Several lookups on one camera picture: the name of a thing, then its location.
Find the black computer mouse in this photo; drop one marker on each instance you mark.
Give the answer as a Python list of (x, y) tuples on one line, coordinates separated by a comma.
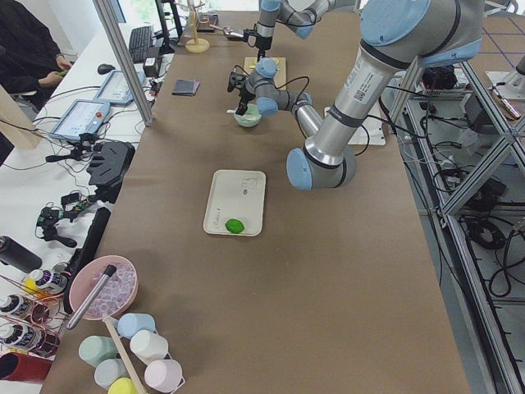
[(105, 68)]

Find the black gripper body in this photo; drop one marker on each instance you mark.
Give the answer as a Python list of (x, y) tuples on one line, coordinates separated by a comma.
[(246, 93), (262, 43)]

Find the red cylinder can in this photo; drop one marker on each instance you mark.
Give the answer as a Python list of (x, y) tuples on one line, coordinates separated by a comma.
[(23, 368)]

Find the white ceramic spoon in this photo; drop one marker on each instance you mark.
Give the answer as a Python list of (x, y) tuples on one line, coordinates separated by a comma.
[(238, 117)]

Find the cream rabbit tray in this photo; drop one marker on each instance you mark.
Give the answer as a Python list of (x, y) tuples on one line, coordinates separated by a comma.
[(235, 194)]

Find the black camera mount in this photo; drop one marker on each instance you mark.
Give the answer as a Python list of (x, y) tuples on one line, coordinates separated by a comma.
[(248, 34), (236, 78)]

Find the green cup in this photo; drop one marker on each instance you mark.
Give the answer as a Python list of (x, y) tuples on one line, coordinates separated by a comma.
[(94, 350)]

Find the pink cup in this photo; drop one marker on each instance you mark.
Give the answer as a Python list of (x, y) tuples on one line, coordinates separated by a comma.
[(164, 375)]

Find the blue teach pendant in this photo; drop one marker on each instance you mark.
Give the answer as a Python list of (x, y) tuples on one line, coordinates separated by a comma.
[(83, 116), (115, 90)]

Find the pink bowl with ice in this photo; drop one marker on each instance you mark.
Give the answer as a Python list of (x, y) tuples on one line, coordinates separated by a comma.
[(117, 294)]

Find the black keyboard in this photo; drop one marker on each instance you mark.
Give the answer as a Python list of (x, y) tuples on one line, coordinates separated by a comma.
[(139, 43)]

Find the metal muddler stick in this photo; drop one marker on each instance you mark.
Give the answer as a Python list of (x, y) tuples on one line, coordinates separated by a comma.
[(86, 298)]

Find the wooden mug tree stand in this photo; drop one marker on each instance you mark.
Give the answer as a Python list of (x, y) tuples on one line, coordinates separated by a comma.
[(195, 44)]

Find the yellow cup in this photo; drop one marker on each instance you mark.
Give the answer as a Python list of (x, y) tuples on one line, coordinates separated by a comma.
[(122, 385)]

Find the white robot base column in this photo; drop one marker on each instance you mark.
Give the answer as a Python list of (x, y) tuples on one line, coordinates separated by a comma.
[(371, 132)]

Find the metal scoop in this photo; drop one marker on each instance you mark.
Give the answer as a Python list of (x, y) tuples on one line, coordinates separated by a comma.
[(230, 32)]

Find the green lime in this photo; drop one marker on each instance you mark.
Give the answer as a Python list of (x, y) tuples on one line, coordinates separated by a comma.
[(234, 226)]

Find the blue teach pendant far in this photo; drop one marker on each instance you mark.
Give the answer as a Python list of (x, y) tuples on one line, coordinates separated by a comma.
[(115, 90)]

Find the light green bowl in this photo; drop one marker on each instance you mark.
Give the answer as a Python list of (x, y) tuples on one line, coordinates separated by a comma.
[(252, 110)]

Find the blue teach pendant near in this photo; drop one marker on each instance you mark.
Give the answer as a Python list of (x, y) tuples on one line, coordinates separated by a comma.
[(83, 116)]

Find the grey blue cup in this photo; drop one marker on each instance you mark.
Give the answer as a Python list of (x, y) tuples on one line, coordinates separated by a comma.
[(107, 372)]

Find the white cup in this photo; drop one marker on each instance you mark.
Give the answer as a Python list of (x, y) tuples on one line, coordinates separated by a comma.
[(149, 346)]

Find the wooden cutting board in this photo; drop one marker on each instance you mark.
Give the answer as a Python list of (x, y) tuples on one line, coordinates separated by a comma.
[(279, 68)]

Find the seated person in black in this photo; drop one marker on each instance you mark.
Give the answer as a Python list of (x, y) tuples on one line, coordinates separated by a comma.
[(31, 61)]

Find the grey folded cloth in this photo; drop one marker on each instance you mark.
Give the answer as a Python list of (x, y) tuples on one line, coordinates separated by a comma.
[(185, 87)]

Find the light blue cup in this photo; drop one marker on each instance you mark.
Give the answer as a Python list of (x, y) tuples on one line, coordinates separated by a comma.
[(131, 323)]

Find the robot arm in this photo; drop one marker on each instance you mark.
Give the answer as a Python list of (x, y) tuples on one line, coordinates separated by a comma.
[(300, 22), (393, 35)]

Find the black gripper stand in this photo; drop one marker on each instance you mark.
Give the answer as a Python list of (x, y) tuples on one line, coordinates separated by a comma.
[(109, 163)]

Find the aluminium frame post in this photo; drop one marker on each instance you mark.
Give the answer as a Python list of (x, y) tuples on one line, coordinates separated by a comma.
[(107, 17)]

